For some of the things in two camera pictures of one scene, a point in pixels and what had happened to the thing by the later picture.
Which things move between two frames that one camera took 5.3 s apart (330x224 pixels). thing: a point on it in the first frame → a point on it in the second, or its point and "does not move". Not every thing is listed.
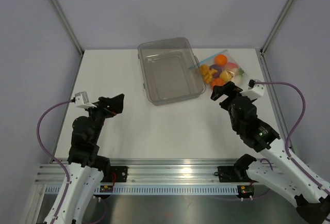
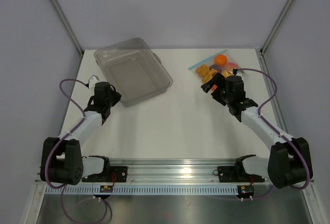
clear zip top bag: (221, 68) does not move
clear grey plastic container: (170, 70) → (133, 70)
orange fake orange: (220, 60) does not move
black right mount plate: (236, 173) does not move
